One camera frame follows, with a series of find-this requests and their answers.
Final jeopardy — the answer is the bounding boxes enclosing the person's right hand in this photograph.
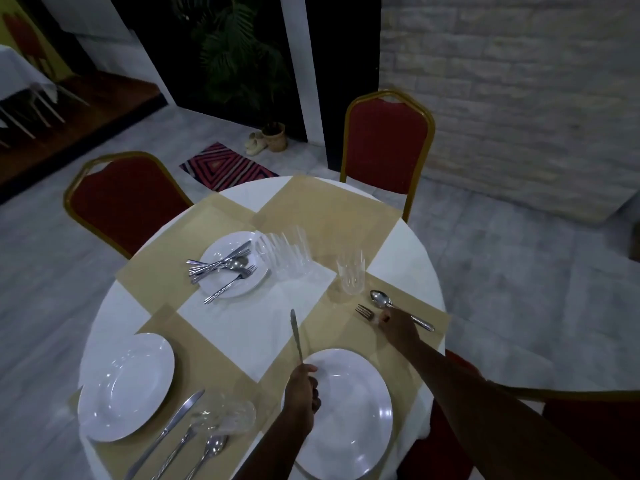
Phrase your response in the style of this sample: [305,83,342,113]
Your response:
[378,309,422,351]

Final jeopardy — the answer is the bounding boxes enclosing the person's left hand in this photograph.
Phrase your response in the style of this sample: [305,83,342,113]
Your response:
[281,364,322,437]

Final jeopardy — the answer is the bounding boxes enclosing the silver table knife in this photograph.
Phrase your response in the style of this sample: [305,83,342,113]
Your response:
[189,239,253,285]
[290,309,305,366]
[124,389,206,480]

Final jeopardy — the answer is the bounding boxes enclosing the person's left forearm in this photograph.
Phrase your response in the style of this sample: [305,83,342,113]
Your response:
[233,414,315,480]

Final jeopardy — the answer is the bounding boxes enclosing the person's right forearm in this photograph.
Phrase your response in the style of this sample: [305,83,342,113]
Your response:
[403,340,620,480]

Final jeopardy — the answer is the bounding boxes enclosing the silver spoon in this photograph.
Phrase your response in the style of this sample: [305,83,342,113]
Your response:
[370,290,436,332]
[184,434,229,480]
[186,256,250,273]

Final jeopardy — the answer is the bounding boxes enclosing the tan placemat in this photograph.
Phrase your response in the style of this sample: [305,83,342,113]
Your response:
[67,304,282,480]
[115,192,259,314]
[251,175,404,276]
[258,271,451,480]

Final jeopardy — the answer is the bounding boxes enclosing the clear glass tumbler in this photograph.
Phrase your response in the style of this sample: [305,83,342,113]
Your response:
[272,230,297,281]
[256,234,279,275]
[192,398,257,436]
[292,226,315,276]
[337,250,366,296]

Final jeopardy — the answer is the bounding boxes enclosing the large white plate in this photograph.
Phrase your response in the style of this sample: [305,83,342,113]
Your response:
[281,348,394,480]
[77,333,176,443]

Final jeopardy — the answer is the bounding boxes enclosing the white tablecloth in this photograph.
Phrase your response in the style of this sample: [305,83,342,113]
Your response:
[77,176,447,480]

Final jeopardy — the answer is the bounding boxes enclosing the small white plate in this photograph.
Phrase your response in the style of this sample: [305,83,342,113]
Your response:
[198,231,270,299]

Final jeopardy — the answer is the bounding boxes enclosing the brown plant pot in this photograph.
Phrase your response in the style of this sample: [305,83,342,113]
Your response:
[261,122,288,153]

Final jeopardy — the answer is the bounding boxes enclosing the red patterned rug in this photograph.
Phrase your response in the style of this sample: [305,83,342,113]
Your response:
[179,142,280,193]

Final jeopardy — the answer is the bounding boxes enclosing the white pillar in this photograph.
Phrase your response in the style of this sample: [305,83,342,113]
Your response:
[278,0,327,145]

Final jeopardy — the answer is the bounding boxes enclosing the green potted plant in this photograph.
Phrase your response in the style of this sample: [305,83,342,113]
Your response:
[169,0,293,126]

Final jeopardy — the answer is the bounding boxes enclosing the table with white cloth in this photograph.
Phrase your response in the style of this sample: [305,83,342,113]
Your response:
[0,44,57,101]

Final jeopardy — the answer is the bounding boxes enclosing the red chair with gold frame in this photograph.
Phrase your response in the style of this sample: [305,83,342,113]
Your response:
[339,89,436,224]
[63,151,194,260]
[396,349,640,480]

